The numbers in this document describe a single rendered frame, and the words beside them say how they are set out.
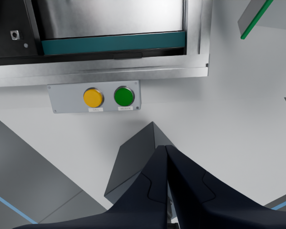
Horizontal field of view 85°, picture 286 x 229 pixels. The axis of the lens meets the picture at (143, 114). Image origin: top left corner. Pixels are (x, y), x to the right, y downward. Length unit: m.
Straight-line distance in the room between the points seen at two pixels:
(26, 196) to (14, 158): 0.48
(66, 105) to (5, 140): 1.65
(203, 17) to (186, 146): 0.35
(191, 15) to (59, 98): 0.33
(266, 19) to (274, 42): 0.19
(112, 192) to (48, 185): 1.76
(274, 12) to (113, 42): 0.29
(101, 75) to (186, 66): 0.18
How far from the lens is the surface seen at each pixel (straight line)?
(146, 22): 0.40
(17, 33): 0.41
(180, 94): 0.46
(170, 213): 0.32
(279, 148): 0.66
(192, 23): 0.36
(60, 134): 0.57
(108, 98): 0.36
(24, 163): 2.05
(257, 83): 0.54
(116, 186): 0.35
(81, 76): 0.37
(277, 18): 0.38
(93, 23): 0.41
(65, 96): 0.40
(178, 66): 0.36
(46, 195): 2.21
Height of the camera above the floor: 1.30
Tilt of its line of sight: 71 degrees down
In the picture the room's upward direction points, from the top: 175 degrees counter-clockwise
